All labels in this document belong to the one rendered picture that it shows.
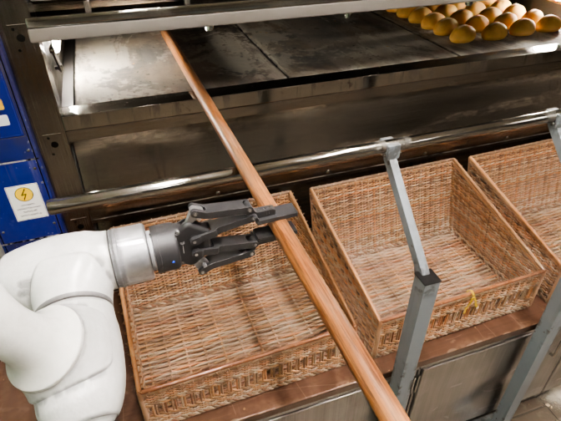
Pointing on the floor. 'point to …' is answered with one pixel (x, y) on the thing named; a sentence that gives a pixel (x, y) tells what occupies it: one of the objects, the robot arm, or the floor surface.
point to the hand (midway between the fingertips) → (275, 222)
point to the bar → (522, 377)
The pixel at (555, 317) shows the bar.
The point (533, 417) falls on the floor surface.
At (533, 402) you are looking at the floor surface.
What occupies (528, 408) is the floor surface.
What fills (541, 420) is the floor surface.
